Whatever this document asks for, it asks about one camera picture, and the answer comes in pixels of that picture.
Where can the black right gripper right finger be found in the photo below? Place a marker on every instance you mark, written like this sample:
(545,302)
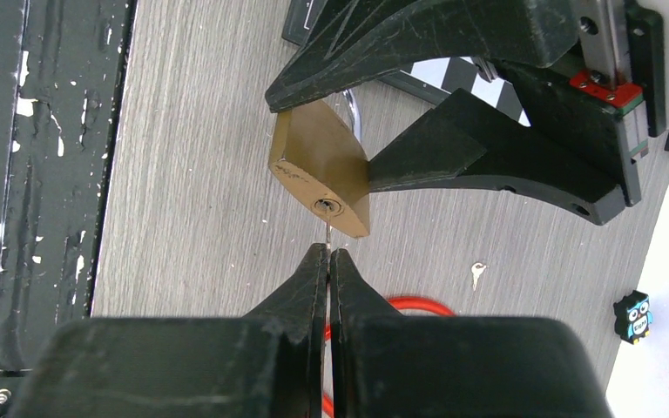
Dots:
(462,366)

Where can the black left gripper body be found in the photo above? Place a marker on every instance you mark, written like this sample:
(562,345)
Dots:
(605,97)

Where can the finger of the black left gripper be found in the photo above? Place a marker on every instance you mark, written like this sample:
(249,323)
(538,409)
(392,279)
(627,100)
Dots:
(464,143)
(353,42)

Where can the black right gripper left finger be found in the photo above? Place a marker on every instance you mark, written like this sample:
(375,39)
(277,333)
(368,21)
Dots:
(265,363)

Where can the brass padlock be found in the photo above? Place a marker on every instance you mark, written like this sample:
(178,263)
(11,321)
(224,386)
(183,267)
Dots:
(320,162)

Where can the small silver key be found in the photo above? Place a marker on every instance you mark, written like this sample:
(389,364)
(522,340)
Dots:
(327,228)
(476,270)

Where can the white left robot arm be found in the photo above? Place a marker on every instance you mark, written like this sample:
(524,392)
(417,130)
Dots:
(591,76)

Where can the small silver key on table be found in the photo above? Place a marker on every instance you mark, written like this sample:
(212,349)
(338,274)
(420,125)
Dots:
(476,270)

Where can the blue owl eraser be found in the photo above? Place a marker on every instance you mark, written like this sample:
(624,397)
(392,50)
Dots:
(633,317)

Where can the red cable lock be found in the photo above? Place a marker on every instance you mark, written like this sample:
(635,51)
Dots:
(394,320)

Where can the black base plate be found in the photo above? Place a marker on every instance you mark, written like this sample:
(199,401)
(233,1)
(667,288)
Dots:
(62,79)

